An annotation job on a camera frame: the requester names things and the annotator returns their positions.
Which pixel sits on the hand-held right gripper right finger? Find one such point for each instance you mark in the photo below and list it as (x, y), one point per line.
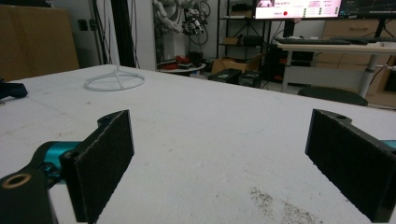
(348, 158)

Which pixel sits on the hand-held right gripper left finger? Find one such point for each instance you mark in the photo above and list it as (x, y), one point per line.
(99, 161)

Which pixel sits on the dark round chair seat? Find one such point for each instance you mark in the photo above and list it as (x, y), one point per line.
(333, 95)

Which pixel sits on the light wooden desk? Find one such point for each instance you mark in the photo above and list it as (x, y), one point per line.
(330, 49)

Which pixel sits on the dark blue cloth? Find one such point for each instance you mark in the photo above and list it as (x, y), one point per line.
(12, 90)

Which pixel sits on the black keyboard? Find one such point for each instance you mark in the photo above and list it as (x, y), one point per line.
(311, 41)

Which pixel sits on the small round white table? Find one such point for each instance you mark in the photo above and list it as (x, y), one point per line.
(183, 69)

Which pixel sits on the black case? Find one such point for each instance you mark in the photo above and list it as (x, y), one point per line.
(224, 75)
(250, 79)

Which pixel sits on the wooden drawer cabinet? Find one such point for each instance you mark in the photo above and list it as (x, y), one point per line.
(351, 29)

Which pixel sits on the red tool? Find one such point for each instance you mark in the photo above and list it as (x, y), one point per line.
(180, 59)

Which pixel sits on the brown cardboard board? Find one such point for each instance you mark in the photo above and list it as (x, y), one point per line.
(34, 40)

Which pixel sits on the open cardboard box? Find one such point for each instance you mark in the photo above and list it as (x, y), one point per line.
(229, 64)

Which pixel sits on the dark computer monitor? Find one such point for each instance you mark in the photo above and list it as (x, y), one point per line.
(367, 6)

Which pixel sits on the bright computer monitor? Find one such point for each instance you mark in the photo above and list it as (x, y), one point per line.
(299, 8)

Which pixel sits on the black metal shelf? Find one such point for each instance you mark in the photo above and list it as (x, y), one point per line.
(239, 31)

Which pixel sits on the black upright post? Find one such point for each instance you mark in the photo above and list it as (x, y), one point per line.
(123, 31)

